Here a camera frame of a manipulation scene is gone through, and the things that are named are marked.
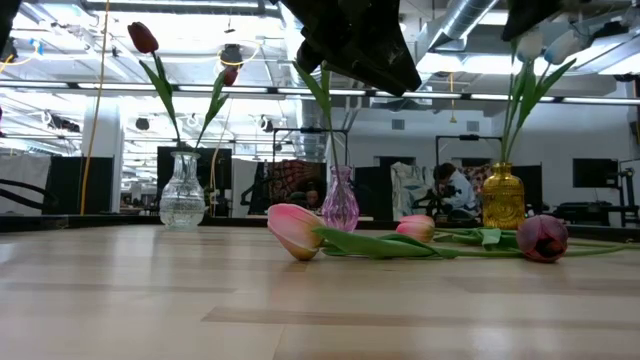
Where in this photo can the pink glass vase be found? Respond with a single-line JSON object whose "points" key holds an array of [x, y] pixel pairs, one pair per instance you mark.
{"points": [[340, 205]]}

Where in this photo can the dark red tulips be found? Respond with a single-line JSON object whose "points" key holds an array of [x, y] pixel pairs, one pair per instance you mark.
{"points": [[100, 221]]}

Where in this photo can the clear glass vase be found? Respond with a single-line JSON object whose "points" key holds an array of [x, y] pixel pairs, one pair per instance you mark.
{"points": [[182, 197]]}

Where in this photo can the black desk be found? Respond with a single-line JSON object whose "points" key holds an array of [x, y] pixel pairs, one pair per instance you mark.
{"points": [[590, 206]]}

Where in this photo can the dark red tulip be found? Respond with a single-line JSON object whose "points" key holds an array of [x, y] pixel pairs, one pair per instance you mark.
{"points": [[142, 37], [230, 75], [542, 237]]}

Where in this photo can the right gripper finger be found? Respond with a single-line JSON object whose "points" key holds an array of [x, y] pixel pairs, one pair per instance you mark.
{"points": [[530, 12]]}

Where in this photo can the amber glass vase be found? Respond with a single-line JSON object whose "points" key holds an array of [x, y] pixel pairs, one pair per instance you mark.
{"points": [[502, 200]]}

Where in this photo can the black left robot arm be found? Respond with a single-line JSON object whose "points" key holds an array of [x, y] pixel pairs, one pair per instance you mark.
{"points": [[6, 15]]}

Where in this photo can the silver ventilation duct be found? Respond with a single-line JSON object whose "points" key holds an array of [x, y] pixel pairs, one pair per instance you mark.
{"points": [[465, 20]]}

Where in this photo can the black stand frame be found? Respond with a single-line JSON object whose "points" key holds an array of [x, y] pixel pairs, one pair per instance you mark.
{"points": [[310, 130], [467, 136]]}

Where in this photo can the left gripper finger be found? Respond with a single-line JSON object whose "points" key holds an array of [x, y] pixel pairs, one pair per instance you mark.
{"points": [[310, 57], [360, 35]]}

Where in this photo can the white and blue tulip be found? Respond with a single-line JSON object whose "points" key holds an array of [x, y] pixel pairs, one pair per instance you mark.
{"points": [[529, 46], [562, 47]]}

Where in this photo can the colourful patterned cloth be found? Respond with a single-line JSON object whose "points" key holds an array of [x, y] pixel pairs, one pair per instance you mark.
{"points": [[295, 172]]}

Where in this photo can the black panel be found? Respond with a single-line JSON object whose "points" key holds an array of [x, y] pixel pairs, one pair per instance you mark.
{"points": [[220, 165], [75, 185]]}

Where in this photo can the white cloth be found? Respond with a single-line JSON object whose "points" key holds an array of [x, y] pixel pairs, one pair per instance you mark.
{"points": [[407, 187], [22, 182]]}

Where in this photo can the black wall monitor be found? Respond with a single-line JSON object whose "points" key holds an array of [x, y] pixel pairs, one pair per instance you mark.
{"points": [[595, 172]]}

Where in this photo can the green stem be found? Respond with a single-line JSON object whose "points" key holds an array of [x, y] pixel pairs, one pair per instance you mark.
{"points": [[320, 95]]}

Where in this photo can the pink tulip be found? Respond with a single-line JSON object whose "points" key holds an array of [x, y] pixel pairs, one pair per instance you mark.
{"points": [[417, 227], [295, 237]]}

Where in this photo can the person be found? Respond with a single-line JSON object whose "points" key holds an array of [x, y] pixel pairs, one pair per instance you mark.
{"points": [[312, 195], [460, 192]]}

